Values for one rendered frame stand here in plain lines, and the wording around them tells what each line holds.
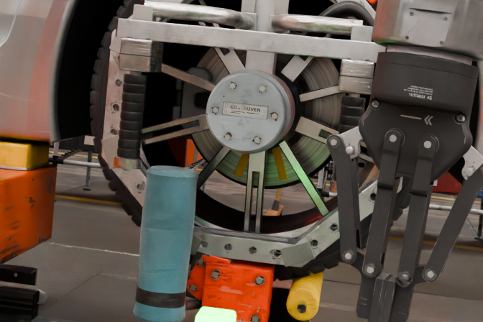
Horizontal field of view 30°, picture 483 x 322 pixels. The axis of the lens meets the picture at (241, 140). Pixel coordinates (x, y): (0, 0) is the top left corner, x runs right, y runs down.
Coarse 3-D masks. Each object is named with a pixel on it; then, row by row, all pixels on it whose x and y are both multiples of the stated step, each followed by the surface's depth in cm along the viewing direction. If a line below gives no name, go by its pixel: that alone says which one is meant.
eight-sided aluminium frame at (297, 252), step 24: (168, 0) 160; (192, 0) 165; (336, 0) 156; (360, 0) 156; (120, 72) 162; (120, 96) 162; (120, 168) 163; (144, 168) 167; (144, 192) 163; (360, 192) 159; (336, 216) 159; (360, 216) 158; (192, 240) 162; (216, 240) 162; (240, 240) 161; (264, 240) 161; (288, 240) 163; (312, 240) 164; (288, 264) 160
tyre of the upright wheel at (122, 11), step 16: (128, 0) 169; (128, 16) 169; (96, 64) 171; (96, 80) 171; (96, 96) 171; (96, 112) 171; (96, 128) 172; (96, 144) 172; (112, 176) 172; (128, 192) 172; (400, 192) 165; (128, 208) 172; (400, 208) 166; (368, 224) 166; (336, 240) 167; (192, 256) 171; (320, 256) 168; (336, 256) 168; (288, 272) 169; (304, 272) 169
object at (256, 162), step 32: (224, 0) 187; (320, 0) 179; (224, 64) 170; (288, 64) 168; (160, 96) 193; (320, 96) 168; (160, 128) 172; (192, 128) 172; (320, 128) 168; (160, 160) 181; (256, 160) 170; (288, 160) 170; (224, 224) 174; (256, 224) 171; (288, 224) 177
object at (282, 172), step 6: (276, 150) 179; (246, 156) 180; (276, 156) 179; (240, 162) 180; (246, 162) 180; (276, 162) 179; (282, 162) 179; (240, 168) 180; (282, 168) 179; (234, 174) 180; (240, 174) 180; (282, 174) 179
